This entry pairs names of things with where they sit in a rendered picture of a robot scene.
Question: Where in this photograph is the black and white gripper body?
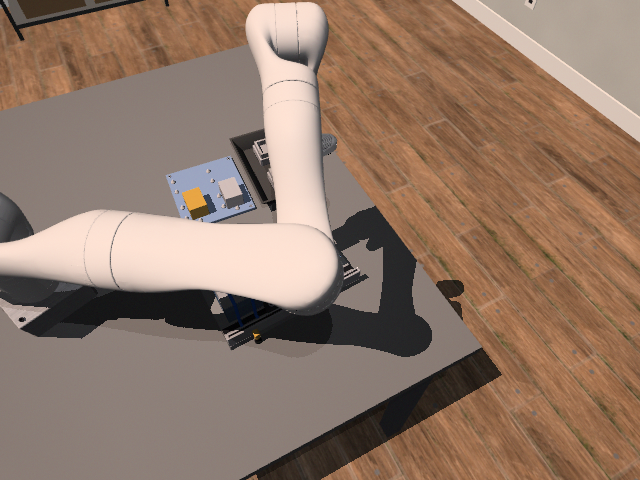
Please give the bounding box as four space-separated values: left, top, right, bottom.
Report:
322 133 337 157

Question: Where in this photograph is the yellow block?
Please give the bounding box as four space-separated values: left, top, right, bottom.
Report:
182 187 210 220

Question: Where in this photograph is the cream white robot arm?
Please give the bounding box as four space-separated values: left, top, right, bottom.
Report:
0 2 344 316

